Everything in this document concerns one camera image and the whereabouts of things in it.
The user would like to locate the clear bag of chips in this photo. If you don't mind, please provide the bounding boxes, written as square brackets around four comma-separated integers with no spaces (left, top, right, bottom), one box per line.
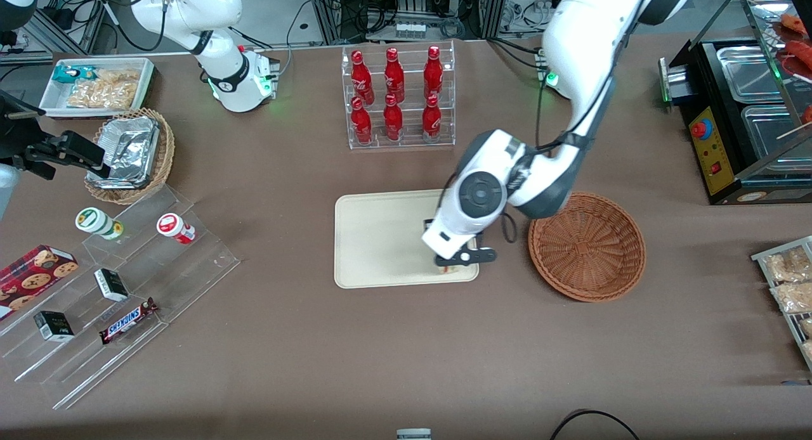
[66,69,141,109]

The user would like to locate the light wicker basket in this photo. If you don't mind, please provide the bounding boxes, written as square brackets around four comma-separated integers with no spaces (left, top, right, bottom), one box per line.
[84,108,176,205]

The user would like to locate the clear acrylic bottle rack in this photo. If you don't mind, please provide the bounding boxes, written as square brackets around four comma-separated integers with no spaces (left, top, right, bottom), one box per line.
[341,41,456,150]

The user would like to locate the clear acrylic stepped display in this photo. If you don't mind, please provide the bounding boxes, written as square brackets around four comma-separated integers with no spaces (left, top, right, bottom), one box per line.
[0,185,241,410]

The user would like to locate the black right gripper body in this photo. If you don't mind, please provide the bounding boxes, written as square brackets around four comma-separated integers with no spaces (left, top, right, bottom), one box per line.
[0,91,48,174]

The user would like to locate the white snack tray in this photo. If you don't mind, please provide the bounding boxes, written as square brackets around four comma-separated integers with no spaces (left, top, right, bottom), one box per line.
[38,57,157,119]

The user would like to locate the steel warmer pan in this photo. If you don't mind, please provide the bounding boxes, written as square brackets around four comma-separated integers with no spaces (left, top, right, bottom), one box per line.
[717,45,787,103]
[741,104,812,174]

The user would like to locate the black food warmer machine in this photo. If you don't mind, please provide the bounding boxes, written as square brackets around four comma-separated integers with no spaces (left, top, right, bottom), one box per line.
[658,0,812,206]

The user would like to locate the green lid cup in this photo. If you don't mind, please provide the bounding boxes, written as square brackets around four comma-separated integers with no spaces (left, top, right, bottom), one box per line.
[75,207,125,241]

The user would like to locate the aluminium frame rack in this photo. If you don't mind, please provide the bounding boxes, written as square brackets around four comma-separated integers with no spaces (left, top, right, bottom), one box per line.
[304,0,508,44]

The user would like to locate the small black box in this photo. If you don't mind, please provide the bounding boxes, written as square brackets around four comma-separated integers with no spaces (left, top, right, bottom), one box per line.
[94,268,129,302]
[33,311,75,343]

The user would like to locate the cream plastic tray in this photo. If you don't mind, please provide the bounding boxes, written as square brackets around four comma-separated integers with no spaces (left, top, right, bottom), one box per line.
[334,190,480,290]

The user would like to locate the red cola bottle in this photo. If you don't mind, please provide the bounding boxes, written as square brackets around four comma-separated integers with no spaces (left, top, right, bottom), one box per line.
[424,45,443,100]
[384,47,405,103]
[383,94,404,141]
[422,94,443,143]
[351,50,375,105]
[350,96,373,145]

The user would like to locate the red cookie box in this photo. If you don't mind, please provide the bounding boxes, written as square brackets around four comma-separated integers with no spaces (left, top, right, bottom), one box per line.
[0,244,79,321]

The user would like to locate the grey snack packet tray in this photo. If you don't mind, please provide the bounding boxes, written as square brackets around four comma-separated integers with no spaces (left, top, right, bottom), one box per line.
[751,235,812,372]

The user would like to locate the teal snack packet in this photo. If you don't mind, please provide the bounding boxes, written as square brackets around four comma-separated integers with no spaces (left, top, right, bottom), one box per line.
[52,65,97,84]

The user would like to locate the Snickers bar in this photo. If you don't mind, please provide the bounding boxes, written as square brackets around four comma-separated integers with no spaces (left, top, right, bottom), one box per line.
[99,297,159,346]

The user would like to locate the black cable loop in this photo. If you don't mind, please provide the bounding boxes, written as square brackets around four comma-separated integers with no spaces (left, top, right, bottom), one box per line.
[549,409,640,440]

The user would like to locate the red lid cup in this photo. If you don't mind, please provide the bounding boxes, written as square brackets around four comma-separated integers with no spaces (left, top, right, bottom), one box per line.
[157,212,197,245]

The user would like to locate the clear snack packet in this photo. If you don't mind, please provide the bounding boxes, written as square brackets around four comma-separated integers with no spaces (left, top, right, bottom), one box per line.
[763,247,812,283]
[771,281,812,314]

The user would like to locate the brown wicker basket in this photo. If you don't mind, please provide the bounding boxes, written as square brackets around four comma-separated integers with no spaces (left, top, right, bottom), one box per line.
[528,191,647,302]

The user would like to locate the aluminium foil container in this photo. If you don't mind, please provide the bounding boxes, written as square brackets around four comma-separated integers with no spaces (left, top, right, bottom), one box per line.
[88,115,160,190]

